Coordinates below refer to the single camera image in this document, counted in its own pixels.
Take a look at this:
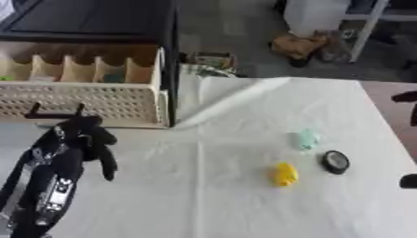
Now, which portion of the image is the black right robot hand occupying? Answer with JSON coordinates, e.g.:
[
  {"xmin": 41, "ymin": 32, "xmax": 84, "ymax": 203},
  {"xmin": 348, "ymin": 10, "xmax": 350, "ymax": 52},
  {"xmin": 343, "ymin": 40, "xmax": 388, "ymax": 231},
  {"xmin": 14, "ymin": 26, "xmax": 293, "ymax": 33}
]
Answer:
[{"xmin": 389, "ymin": 90, "xmax": 417, "ymax": 190}]

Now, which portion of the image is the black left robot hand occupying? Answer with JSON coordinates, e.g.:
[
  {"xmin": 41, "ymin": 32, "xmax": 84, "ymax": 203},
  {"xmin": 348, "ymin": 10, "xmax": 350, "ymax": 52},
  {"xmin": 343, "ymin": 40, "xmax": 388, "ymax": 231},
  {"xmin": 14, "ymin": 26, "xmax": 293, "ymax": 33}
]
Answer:
[{"xmin": 48, "ymin": 115, "xmax": 121, "ymax": 182}]

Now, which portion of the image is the pale compartment drawer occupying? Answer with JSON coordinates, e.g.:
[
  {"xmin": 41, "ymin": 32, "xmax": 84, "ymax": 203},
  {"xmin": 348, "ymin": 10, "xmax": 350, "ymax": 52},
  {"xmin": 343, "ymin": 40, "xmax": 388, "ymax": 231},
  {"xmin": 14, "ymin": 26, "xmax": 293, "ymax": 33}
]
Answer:
[{"xmin": 0, "ymin": 44, "xmax": 171, "ymax": 130}]

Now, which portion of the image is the small teal object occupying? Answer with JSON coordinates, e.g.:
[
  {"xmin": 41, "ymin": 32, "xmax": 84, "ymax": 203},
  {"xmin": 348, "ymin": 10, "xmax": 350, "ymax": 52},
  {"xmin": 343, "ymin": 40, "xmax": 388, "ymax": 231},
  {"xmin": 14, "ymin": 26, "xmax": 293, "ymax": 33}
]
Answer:
[{"xmin": 102, "ymin": 73, "xmax": 128, "ymax": 84}]

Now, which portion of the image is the black round disc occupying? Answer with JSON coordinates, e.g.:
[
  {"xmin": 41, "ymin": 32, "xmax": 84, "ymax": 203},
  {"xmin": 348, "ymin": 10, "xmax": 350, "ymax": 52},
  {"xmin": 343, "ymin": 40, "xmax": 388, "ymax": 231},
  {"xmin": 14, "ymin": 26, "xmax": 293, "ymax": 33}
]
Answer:
[{"xmin": 319, "ymin": 150, "xmax": 352, "ymax": 176}]

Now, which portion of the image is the mint green toy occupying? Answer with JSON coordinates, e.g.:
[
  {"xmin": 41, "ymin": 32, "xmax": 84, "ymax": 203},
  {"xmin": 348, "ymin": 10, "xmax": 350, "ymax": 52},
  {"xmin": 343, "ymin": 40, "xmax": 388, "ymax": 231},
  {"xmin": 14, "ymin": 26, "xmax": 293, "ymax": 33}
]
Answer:
[{"xmin": 291, "ymin": 128, "xmax": 321, "ymax": 152}]

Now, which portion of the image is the brown bag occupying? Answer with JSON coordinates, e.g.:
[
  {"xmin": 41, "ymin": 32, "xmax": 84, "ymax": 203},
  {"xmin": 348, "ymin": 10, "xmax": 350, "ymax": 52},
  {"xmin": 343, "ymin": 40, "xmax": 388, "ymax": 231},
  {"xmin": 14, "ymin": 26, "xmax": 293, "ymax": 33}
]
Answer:
[{"xmin": 268, "ymin": 29, "xmax": 351, "ymax": 68}]

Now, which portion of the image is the black cabinet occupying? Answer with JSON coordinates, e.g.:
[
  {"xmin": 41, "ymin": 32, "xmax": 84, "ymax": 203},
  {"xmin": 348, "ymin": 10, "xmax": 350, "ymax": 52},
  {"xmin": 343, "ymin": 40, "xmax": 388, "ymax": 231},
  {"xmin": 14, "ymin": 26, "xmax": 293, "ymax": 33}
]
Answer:
[{"xmin": 0, "ymin": 0, "xmax": 182, "ymax": 128}]

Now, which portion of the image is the white box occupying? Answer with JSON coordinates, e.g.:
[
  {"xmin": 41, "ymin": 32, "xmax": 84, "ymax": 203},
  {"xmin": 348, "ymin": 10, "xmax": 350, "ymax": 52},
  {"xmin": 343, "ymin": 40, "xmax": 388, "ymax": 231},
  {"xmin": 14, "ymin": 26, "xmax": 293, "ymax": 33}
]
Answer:
[{"xmin": 283, "ymin": 0, "xmax": 352, "ymax": 39}]

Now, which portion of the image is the small cardboard box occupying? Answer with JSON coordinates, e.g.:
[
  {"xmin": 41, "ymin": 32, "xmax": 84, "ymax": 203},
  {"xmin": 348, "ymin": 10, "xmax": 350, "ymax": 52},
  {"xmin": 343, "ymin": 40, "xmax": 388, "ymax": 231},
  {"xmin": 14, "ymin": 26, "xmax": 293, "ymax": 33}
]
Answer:
[{"xmin": 185, "ymin": 51, "xmax": 240, "ymax": 78}]

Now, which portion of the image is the yellow toy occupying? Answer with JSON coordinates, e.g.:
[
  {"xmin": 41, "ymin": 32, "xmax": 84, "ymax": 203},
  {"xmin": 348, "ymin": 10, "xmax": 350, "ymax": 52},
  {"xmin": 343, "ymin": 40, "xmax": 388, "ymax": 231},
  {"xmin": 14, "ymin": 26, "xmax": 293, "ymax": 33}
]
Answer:
[{"xmin": 272, "ymin": 162, "xmax": 302, "ymax": 188}]

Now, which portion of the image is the black drawer handle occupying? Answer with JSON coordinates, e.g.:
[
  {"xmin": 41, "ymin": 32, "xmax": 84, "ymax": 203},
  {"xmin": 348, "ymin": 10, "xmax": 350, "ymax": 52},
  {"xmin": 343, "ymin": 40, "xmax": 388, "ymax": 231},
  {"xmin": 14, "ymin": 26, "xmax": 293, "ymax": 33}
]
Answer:
[{"xmin": 22, "ymin": 101, "xmax": 88, "ymax": 121}]

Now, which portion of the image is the white metal frame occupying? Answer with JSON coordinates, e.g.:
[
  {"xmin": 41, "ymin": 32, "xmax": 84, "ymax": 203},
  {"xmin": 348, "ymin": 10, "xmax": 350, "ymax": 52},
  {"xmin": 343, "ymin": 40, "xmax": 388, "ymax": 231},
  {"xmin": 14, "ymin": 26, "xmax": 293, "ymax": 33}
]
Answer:
[{"xmin": 340, "ymin": 0, "xmax": 417, "ymax": 63}]

